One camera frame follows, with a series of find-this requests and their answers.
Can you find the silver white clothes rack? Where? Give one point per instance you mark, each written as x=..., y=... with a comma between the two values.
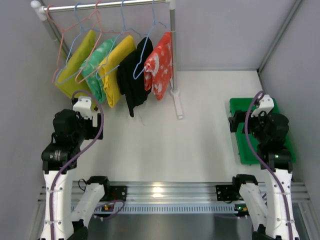
x=39, y=8

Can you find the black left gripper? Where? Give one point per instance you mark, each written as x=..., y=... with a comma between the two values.
x=95, y=125

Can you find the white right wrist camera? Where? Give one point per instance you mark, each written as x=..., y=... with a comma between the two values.
x=264, y=107

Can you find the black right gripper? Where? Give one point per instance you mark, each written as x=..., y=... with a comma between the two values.
x=236, y=120

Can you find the green white patterned trousers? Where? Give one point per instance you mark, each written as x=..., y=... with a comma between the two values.
x=94, y=83

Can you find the grey slotted cable duct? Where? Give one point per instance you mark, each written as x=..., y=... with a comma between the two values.
x=171, y=208

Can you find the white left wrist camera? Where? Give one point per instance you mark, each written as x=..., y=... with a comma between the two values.
x=83, y=105

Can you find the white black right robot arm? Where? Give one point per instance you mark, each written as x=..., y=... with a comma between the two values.
x=272, y=216

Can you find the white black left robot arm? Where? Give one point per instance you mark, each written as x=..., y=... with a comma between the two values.
x=73, y=135

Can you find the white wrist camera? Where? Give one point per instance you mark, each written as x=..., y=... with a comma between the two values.
x=264, y=107
x=83, y=105

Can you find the blue wire hanger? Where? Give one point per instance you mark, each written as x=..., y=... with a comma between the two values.
x=72, y=55
x=123, y=29
x=139, y=68

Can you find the red white patterned trousers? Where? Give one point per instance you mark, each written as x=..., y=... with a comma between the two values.
x=158, y=67

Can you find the aluminium mounting rail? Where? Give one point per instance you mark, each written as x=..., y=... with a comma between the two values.
x=181, y=192

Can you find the black trousers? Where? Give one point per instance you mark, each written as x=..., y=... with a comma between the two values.
x=130, y=76

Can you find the olive yellow trousers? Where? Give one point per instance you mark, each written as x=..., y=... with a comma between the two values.
x=79, y=56

